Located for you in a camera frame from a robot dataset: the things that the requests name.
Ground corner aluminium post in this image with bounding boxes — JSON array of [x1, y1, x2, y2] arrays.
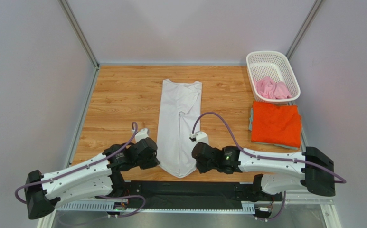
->
[[58, 0, 100, 70], [286, 0, 325, 60]]

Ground white plastic laundry basket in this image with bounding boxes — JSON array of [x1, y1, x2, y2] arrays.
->
[[245, 51, 301, 105]]

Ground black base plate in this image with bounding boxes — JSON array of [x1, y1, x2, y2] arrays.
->
[[124, 181, 283, 210]]

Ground white t shirt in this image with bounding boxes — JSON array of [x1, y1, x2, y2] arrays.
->
[[156, 79, 203, 178]]

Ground pink t shirt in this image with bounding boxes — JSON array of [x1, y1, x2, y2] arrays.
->
[[253, 76, 293, 100]]

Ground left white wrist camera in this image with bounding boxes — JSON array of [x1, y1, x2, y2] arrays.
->
[[132, 128, 151, 143]]

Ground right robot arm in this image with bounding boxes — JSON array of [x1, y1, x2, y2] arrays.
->
[[192, 142, 336, 197]]

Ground left corner aluminium post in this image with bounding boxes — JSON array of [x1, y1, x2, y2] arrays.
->
[[58, 0, 100, 70]]

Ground right corner aluminium post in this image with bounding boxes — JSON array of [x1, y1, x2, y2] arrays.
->
[[286, 0, 325, 60]]

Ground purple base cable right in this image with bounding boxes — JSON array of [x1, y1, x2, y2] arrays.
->
[[254, 191, 287, 221]]

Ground folded orange t shirt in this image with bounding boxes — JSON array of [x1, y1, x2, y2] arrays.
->
[[251, 101, 301, 148]]

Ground aluminium frame rail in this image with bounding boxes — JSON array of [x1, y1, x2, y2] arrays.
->
[[44, 178, 334, 216]]

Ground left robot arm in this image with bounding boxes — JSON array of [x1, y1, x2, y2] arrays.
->
[[24, 137, 159, 219]]

